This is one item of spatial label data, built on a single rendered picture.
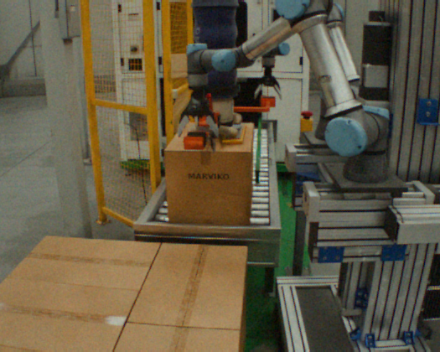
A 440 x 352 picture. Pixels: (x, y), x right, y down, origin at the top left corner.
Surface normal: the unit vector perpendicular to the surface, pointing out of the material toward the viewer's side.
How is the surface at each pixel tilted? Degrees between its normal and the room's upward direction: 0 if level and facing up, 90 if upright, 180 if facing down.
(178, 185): 90
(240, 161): 90
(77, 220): 90
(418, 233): 90
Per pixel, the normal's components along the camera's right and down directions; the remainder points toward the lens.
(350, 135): -0.62, 0.39
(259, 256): -0.11, 0.34
